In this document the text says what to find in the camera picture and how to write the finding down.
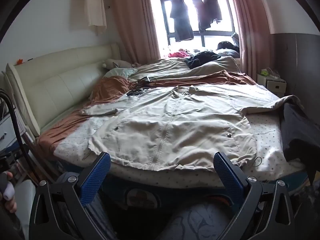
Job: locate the long dark hanging jacket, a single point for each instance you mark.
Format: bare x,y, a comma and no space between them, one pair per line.
181,22

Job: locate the brown blanket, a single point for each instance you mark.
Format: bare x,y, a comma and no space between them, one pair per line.
110,87

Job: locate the grey plush toy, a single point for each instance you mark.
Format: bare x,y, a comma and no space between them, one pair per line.
115,63

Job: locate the small orange toy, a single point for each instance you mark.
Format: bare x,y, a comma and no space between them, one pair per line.
20,61

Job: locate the small black cloth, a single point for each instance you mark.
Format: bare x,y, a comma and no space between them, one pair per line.
226,45

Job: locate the person's leg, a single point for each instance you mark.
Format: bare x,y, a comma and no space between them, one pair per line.
195,222

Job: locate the pink curtain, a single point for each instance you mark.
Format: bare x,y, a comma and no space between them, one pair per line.
132,17
250,30

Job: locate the white floral bed sheet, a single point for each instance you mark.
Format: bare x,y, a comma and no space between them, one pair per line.
267,140

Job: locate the dark hanging garment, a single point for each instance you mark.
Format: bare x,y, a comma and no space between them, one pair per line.
213,7
201,12

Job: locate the beige hanging cloth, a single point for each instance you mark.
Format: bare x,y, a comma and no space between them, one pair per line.
95,7

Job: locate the beige duvet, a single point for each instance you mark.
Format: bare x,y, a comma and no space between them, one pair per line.
170,67

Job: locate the white dresser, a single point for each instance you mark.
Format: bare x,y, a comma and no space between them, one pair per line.
7,132

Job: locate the black garment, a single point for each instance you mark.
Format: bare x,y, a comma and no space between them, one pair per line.
202,57

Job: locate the dark framed window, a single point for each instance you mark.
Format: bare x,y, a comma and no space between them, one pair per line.
217,38

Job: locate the green tissue pack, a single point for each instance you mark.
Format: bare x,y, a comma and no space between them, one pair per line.
265,73

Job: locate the pink red cloth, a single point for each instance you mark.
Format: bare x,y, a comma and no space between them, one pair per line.
177,54

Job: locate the white nightstand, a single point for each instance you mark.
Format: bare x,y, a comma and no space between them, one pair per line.
271,87

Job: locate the grey pillow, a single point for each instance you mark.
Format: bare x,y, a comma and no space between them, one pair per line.
230,53

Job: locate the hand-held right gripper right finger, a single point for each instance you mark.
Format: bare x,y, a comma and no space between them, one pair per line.
226,177

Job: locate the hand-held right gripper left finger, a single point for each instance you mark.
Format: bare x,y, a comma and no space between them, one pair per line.
96,177

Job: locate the person's left hand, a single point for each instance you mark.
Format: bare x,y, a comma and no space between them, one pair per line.
10,205

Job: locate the dark blue garment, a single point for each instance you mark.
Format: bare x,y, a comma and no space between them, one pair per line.
297,130

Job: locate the light green pillow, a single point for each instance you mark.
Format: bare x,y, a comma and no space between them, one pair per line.
120,72

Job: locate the bed with cream headboard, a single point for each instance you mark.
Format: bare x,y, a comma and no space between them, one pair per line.
62,85

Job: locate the beige jacket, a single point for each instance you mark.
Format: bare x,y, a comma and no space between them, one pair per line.
175,130

